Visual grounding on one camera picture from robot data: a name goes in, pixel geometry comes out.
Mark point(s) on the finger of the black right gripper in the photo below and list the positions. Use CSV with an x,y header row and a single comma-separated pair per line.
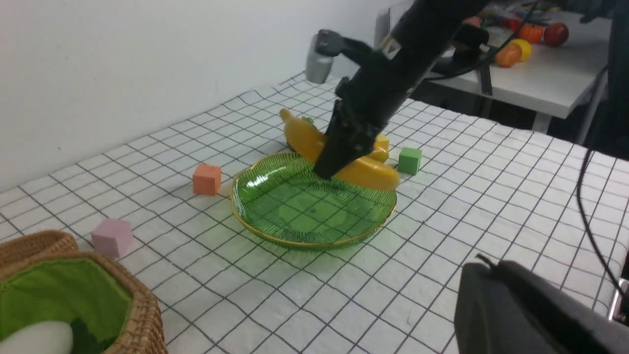
x,y
329,163
356,144

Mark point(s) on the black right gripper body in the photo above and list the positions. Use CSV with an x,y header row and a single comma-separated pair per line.
x,y
386,78

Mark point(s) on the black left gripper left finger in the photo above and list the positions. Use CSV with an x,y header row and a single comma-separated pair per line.
x,y
491,319

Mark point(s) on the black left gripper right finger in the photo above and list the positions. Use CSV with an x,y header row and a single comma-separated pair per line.
x,y
565,324

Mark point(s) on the yellow toy banana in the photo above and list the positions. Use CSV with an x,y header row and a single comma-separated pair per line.
x,y
308,142

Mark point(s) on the white toy radish green leaves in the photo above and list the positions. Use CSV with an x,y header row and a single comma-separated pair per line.
x,y
52,337

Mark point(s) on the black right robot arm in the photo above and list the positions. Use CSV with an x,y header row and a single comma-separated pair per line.
x,y
432,25

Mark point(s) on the toy fruits on side table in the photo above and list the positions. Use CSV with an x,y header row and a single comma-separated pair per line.
x,y
526,24

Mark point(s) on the green foam cube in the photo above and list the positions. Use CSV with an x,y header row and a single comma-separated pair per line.
x,y
409,160

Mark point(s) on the green leaf-shaped glass plate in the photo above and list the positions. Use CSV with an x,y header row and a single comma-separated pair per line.
x,y
281,200

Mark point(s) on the orange foam cube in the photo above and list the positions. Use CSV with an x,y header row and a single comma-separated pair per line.
x,y
207,179

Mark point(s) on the white side table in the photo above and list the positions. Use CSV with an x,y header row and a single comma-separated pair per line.
x,y
552,82

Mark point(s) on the pink foam cube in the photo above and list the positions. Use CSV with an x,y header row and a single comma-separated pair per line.
x,y
113,237

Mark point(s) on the woven wicker basket green lining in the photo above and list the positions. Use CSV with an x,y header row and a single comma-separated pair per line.
x,y
115,312

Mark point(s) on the woven wicker basket lid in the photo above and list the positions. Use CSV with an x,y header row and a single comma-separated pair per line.
x,y
47,242

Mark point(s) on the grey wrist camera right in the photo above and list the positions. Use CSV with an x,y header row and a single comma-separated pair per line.
x,y
327,45

